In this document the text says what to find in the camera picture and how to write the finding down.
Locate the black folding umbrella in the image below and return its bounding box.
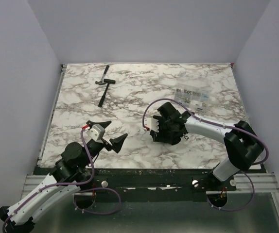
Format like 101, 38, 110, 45
150, 127, 187, 145

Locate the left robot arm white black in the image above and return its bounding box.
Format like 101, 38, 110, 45
0, 121, 128, 233

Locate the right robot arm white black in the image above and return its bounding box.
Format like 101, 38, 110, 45
143, 102, 265, 183

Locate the black claw hammer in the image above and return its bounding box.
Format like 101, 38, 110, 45
95, 65, 116, 107

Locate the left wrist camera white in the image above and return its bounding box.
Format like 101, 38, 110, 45
86, 124, 105, 143

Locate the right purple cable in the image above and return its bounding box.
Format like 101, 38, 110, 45
142, 98, 269, 212

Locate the purple cable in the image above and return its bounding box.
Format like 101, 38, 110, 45
142, 98, 269, 212
2, 127, 121, 233

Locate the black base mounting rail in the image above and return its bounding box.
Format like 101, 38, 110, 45
34, 166, 240, 203

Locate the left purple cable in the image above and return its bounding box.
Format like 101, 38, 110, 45
2, 127, 121, 233

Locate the aluminium frame rail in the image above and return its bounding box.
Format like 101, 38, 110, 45
10, 172, 279, 233

